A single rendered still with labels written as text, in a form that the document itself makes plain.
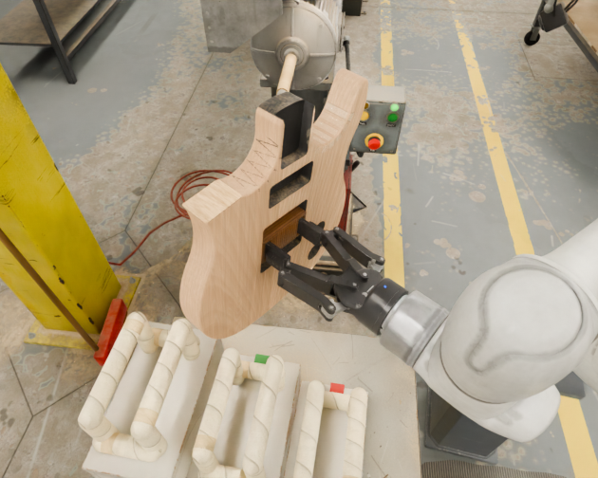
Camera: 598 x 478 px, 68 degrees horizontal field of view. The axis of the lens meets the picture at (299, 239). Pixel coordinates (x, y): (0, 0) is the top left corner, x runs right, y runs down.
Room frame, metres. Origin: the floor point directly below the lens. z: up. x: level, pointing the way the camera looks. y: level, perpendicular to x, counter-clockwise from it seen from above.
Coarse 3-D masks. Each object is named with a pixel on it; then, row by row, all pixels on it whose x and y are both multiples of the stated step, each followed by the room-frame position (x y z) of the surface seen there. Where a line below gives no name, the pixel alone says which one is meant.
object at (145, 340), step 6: (144, 324) 0.38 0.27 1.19; (144, 330) 0.38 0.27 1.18; (150, 330) 0.39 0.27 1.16; (144, 336) 0.37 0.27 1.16; (150, 336) 0.38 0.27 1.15; (138, 342) 0.38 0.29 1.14; (144, 342) 0.37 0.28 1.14; (150, 342) 0.38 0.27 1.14; (144, 348) 0.37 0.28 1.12; (150, 348) 0.37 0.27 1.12; (156, 348) 0.38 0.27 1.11
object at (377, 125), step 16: (368, 96) 1.22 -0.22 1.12; (384, 96) 1.22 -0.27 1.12; (400, 96) 1.22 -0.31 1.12; (368, 112) 1.19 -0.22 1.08; (384, 112) 1.19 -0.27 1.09; (400, 112) 1.18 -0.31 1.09; (368, 128) 1.19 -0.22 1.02; (384, 128) 1.19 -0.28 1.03; (400, 128) 1.18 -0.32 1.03; (352, 144) 1.20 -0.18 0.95; (384, 144) 1.18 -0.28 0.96
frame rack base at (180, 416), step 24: (144, 360) 0.36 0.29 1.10; (192, 360) 0.36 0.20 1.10; (216, 360) 0.38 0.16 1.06; (120, 384) 0.31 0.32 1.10; (144, 384) 0.31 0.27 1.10; (192, 384) 0.31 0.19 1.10; (120, 408) 0.27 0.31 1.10; (168, 408) 0.27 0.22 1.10; (192, 408) 0.27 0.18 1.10; (120, 432) 0.23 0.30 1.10; (168, 432) 0.23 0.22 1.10; (192, 432) 0.24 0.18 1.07; (96, 456) 0.19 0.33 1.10; (120, 456) 0.19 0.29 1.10; (168, 456) 0.19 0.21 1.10
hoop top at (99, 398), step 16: (128, 320) 0.38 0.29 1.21; (144, 320) 0.39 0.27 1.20; (128, 336) 0.35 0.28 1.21; (112, 352) 0.32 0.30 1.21; (128, 352) 0.33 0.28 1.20; (112, 368) 0.29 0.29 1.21; (96, 384) 0.27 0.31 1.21; (112, 384) 0.27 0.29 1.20; (96, 400) 0.24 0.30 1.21; (80, 416) 0.22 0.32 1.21; (96, 416) 0.22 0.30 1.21
